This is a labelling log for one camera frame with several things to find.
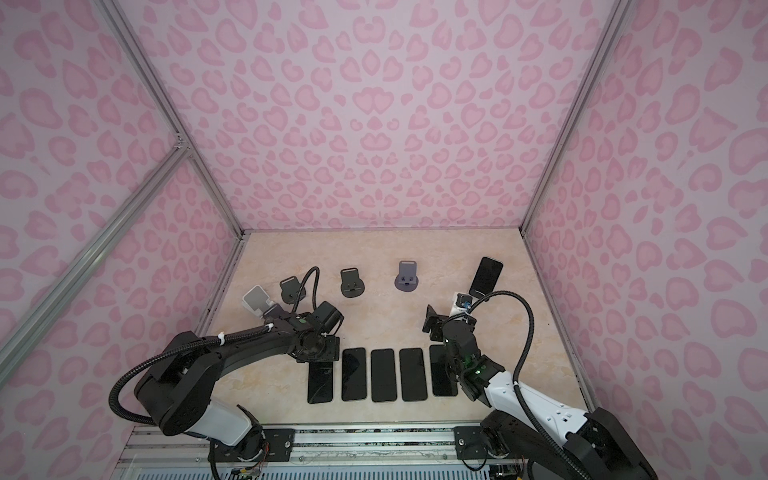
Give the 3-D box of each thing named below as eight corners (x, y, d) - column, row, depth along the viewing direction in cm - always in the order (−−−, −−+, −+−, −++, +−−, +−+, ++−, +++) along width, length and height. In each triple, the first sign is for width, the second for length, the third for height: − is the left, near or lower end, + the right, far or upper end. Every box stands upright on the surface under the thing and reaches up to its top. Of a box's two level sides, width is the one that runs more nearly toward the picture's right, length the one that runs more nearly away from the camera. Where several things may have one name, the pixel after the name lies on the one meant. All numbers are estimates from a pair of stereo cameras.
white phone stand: (251, 311, 99) (240, 296, 92) (267, 298, 102) (257, 283, 95) (259, 319, 98) (249, 304, 91) (275, 305, 101) (266, 290, 94)
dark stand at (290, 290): (289, 308, 101) (281, 294, 94) (282, 299, 103) (274, 284, 97) (306, 296, 104) (300, 282, 97) (299, 288, 106) (292, 273, 100)
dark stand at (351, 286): (343, 297, 103) (339, 279, 95) (345, 286, 105) (341, 268, 98) (363, 297, 102) (360, 279, 95) (364, 286, 105) (361, 268, 98)
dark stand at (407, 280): (394, 292, 104) (394, 276, 97) (394, 276, 109) (394, 260, 102) (416, 292, 104) (418, 276, 97) (416, 276, 109) (417, 260, 102)
